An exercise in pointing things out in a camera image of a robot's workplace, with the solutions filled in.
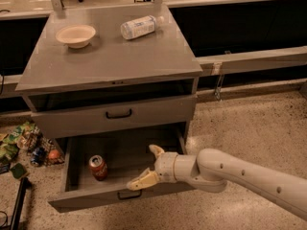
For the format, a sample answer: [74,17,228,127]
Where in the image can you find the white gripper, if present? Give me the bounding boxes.
[127,145,178,191]

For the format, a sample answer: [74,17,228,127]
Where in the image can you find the red coke can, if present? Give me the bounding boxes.
[88,155,107,181]

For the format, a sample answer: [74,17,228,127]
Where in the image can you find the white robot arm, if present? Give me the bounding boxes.
[127,145,307,220]

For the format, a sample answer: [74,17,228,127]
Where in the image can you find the open grey middle drawer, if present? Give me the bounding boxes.
[49,123,191,213]

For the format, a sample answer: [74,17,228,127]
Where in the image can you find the closed grey top drawer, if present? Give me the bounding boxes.
[32,95,196,138]

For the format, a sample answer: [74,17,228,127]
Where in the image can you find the grey drawer cabinet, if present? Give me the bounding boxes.
[14,3,204,214]

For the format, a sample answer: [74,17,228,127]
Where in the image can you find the blue soda can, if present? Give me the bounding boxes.
[30,148,46,167]

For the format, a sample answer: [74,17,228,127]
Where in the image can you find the orange fruit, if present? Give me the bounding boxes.
[48,149,60,164]

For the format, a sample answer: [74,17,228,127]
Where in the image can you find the black pole stand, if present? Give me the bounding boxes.
[10,177,31,230]

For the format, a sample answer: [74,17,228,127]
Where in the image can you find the green sponge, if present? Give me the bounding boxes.
[10,163,29,179]

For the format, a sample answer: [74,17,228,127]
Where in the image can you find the white plastic bottle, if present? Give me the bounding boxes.
[121,15,164,40]

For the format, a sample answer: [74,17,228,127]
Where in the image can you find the green chip bag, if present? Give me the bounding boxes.
[0,122,35,163]

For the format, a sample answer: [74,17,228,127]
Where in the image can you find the white paper bowl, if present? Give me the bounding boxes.
[56,25,96,49]

